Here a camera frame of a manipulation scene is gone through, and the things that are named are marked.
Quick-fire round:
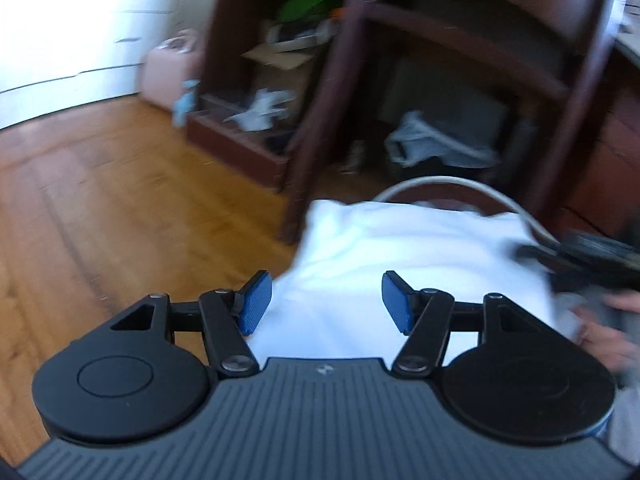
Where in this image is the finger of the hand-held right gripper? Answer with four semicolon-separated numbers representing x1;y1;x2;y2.
512;242;571;275

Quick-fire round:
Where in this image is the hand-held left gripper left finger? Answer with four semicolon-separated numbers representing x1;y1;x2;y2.
110;270;274;380

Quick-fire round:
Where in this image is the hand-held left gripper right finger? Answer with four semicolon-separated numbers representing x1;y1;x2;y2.
381;270;546;380

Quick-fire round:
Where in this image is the white sweater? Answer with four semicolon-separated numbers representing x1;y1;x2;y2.
247;199;562;362

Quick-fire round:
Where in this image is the person's right hand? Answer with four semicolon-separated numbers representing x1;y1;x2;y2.
574;292;640;376

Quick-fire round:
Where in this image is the grey blue cloth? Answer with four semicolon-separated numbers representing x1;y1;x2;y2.
384;109;502;169

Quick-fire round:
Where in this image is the crumpled white paper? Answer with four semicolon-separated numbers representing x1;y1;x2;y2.
224;88;297;132

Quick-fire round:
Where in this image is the light blue item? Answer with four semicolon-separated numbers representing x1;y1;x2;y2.
171;79;202;129

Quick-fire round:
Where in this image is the dark wooden chair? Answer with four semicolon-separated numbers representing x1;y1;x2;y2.
279;0;622;247

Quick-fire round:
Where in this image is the dark wooden shelf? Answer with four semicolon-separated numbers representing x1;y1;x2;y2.
186;0;353;195

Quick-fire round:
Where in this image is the cardboard piece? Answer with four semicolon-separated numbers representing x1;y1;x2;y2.
241;40;323;72

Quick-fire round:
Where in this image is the green bag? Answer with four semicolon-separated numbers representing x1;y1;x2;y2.
276;0;347;24

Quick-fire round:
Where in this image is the white drawer cabinet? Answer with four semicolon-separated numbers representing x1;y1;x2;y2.
0;0;232;130

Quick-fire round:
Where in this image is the white cable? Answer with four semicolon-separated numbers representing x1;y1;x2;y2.
374;176;557;245

